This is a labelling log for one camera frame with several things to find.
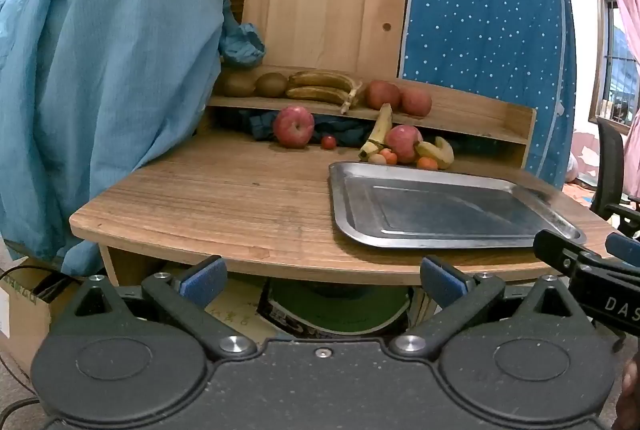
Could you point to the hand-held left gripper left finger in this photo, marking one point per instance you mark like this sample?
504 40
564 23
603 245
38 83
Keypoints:
202 282

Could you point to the wooden desk shelf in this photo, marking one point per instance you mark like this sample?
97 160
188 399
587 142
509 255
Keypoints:
475 112

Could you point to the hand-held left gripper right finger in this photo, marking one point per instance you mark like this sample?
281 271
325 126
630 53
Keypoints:
442 282

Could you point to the small pale round fruit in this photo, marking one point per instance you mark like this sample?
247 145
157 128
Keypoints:
376 159

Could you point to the small red tomato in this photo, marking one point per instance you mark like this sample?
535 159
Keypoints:
328 142

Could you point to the green round container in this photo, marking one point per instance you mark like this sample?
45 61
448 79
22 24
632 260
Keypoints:
345 310

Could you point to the barred window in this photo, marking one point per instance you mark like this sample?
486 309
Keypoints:
620 65

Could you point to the blue dotted fabric wardrobe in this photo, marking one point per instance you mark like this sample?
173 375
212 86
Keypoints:
490 20

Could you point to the straight yellow banana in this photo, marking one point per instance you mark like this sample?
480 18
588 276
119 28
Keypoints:
380 127

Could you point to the overripe brown banana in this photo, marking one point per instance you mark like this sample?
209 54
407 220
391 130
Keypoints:
317 94
325 79

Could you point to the red apple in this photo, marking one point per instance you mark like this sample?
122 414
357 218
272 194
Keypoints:
383 95
416 102
402 142
293 126

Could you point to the cardboard box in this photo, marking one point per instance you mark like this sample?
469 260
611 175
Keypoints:
25 320

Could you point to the small orange fruit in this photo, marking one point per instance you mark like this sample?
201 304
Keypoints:
390 157
427 163

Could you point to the curved yellow banana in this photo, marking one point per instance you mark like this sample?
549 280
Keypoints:
440 153

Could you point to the brown cardboard sheet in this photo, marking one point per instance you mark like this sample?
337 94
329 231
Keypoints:
235 315

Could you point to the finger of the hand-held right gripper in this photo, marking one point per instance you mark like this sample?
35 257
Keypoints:
622 247
555 247

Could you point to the black office chair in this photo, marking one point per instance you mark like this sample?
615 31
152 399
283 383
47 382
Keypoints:
610 170

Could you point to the dark blue cloth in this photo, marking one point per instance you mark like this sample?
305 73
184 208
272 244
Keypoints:
345 127

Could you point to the colorful floor mat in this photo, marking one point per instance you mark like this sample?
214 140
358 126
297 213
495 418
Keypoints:
582 192

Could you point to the metal tray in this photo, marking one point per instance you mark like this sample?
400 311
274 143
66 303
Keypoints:
450 210

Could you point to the brown kiwi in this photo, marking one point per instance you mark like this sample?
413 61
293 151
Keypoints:
271 84
239 84

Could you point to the light blue hanging garment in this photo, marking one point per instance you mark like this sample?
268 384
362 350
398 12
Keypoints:
110 60

